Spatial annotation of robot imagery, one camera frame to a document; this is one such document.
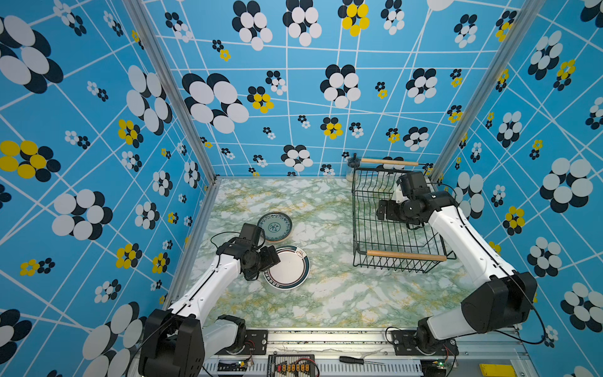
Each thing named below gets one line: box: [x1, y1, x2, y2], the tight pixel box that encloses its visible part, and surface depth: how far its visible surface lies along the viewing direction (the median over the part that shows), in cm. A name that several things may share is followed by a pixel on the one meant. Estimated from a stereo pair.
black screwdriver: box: [339, 355, 385, 366], surface depth 72 cm
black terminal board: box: [266, 351, 316, 377], surface depth 70 cm
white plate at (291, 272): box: [263, 245, 311, 290], surface depth 90 cm
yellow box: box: [478, 363, 518, 377], surface depth 70 cm
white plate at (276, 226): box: [257, 212, 293, 243], surface depth 101 cm
